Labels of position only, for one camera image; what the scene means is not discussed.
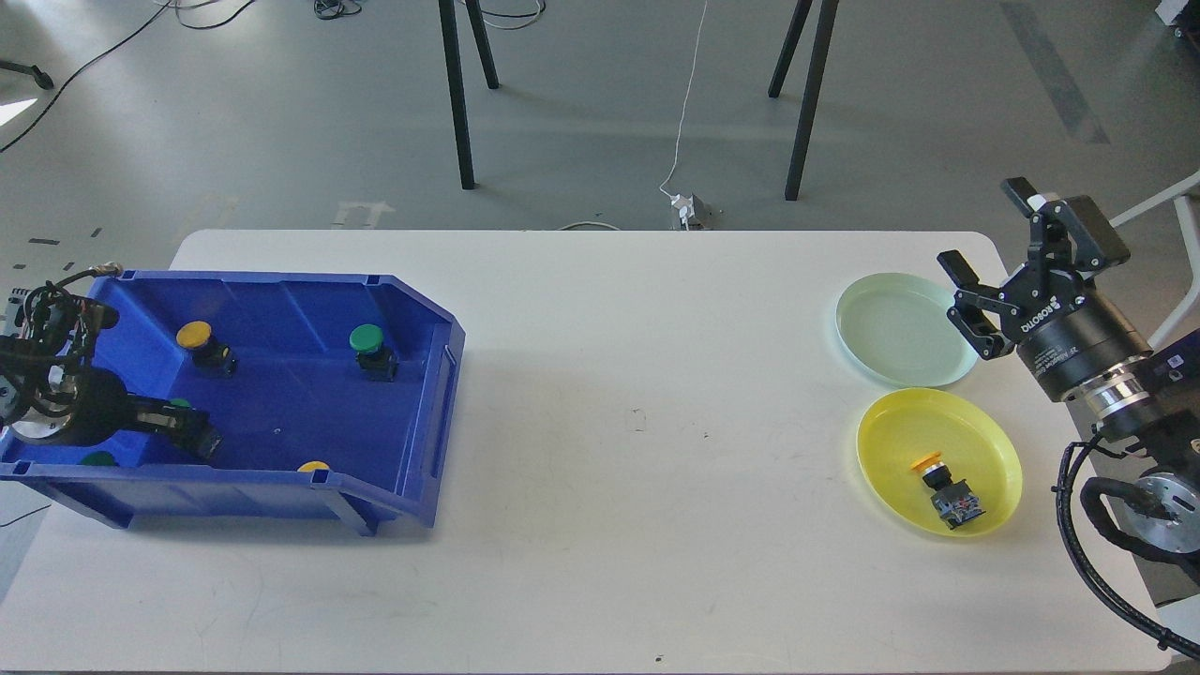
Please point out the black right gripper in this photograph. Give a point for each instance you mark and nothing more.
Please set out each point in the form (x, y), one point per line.
(1061, 327)

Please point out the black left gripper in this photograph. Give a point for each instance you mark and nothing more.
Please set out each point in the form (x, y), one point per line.
(103, 405)

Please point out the yellow push button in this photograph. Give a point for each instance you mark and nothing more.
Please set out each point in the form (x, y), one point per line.
(955, 502)

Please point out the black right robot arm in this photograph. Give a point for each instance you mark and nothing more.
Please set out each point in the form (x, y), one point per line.
(1136, 478)

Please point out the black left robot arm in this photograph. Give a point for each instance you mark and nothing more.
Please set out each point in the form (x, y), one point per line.
(55, 396)

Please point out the yellow button at bin back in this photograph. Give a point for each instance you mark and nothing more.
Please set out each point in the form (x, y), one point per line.
(207, 350)

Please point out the green button at bin corner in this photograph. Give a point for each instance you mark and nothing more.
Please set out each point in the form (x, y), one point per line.
(99, 458)

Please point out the yellow button at bin edge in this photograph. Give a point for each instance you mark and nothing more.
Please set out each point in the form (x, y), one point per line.
(313, 466)

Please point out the light green plate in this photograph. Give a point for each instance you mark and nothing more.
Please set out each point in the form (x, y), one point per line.
(895, 328)

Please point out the yellow plate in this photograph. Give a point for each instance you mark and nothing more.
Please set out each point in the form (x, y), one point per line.
(907, 424)

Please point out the blue plastic bin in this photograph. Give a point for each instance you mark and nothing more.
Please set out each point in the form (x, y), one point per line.
(297, 395)

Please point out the white chair base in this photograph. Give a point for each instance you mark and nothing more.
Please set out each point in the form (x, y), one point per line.
(1158, 289)

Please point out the black tripod legs right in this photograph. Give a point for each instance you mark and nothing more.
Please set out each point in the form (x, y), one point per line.
(815, 72)

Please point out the white power adapter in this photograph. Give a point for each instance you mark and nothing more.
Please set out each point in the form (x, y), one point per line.
(691, 213)

